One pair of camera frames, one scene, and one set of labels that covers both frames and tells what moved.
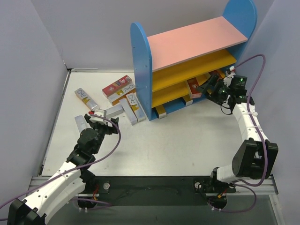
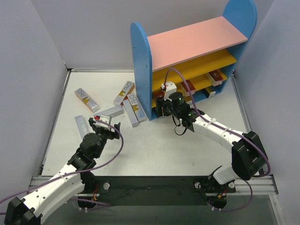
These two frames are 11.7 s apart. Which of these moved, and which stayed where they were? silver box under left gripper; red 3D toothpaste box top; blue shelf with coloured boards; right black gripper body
Moved: right black gripper body; red 3D toothpaste box top
Stayed: silver box under left gripper; blue shelf with coloured boards
